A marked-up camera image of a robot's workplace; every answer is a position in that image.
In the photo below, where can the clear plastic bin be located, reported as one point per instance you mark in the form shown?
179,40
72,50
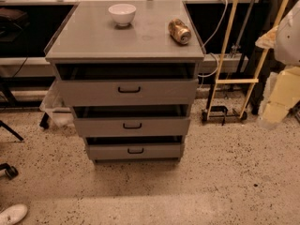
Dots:
54,108

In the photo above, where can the golden soda can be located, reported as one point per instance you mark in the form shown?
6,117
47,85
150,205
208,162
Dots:
179,31

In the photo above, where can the grey drawer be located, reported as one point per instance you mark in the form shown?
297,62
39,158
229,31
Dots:
148,147
132,120
127,84

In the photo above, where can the grey drawer cabinet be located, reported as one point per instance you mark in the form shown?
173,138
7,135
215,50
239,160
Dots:
89,36

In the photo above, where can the grey bottom drawer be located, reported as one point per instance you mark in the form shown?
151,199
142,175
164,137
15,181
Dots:
148,147

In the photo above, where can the white sneaker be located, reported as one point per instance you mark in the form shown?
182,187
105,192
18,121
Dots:
13,214

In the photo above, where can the grey top drawer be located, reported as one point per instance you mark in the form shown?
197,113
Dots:
127,84

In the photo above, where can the white ceramic bowl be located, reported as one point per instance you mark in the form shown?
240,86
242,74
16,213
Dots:
122,14

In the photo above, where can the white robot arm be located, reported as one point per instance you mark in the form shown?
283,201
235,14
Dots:
284,39

